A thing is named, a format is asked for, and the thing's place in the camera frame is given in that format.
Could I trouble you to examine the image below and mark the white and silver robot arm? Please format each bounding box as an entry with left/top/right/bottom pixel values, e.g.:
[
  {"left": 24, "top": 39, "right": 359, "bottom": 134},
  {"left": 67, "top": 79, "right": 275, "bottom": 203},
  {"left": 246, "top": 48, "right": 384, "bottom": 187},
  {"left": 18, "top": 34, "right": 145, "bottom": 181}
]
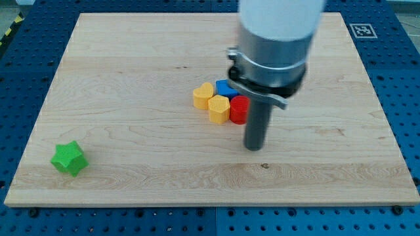
[{"left": 226, "top": 0, "right": 326, "bottom": 110}]

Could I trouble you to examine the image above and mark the yellow pentagon block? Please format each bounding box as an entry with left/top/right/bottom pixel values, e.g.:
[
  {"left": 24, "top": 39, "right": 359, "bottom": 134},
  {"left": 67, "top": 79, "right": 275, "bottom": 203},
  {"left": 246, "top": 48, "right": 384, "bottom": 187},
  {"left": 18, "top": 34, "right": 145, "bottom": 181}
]
[{"left": 208, "top": 95, "right": 230, "bottom": 124}]

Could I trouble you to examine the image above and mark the yellow heart block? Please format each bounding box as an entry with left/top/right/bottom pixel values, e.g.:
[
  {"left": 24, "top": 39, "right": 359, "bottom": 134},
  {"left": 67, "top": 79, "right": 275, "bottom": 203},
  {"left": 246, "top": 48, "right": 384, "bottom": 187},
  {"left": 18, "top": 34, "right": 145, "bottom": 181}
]
[{"left": 193, "top": 82, "right": 215, "bottom": 110}]

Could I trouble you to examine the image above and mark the red cylinder block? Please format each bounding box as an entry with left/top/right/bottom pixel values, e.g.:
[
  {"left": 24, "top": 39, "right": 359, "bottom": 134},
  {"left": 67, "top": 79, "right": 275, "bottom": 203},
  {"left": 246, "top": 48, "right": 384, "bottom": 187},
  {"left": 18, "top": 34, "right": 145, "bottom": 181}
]
[{"left": 230, "top": 95, "right": 250, "bottom": 125}]

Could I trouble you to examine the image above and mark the blue block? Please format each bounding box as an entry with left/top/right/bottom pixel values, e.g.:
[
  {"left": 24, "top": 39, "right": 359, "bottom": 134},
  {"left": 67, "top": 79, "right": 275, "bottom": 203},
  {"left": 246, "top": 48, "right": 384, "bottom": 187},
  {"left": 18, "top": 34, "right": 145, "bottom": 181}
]
[{"left": 216, "top": 79, "right": 239, "bottom": 100}]

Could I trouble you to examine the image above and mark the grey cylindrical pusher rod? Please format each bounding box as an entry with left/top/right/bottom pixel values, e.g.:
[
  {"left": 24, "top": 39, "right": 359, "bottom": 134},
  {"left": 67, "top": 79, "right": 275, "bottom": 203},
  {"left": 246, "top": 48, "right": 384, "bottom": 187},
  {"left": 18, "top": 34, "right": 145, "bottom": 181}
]
[{"left": 243, "top": 99, "right": 273, "bottom": 151}]

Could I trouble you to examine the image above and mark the wooden board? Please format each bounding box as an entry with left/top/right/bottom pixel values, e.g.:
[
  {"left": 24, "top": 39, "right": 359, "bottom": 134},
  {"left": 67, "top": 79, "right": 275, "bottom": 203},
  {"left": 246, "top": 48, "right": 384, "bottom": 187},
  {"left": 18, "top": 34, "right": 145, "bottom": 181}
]
[{"left": 5, "top": 13, "right": 419, "bottom": 207}]

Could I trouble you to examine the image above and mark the green star block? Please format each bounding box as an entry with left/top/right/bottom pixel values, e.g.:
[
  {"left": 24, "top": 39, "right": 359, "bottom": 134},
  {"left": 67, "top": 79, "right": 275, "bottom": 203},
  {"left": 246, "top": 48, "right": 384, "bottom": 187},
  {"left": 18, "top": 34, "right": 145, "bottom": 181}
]
[{"left": 50, "top": 141, "right": 89, "bottom": 177}]

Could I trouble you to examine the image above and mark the white fiducial marker tag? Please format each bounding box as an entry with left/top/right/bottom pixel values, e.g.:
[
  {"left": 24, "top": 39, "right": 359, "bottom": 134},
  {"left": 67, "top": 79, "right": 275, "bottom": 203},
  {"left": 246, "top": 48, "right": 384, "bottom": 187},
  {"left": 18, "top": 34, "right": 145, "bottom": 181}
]
[{"left": 350, "top": 23, "right": 377, "bottom": 39}]

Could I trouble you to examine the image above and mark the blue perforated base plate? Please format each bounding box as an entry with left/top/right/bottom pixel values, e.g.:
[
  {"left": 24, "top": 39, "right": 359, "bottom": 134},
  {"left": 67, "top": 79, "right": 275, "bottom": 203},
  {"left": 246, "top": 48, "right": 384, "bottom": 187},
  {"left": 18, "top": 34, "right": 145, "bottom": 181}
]
[{"left": 1, "top": 1, "right": 419, "bottom": 235}]

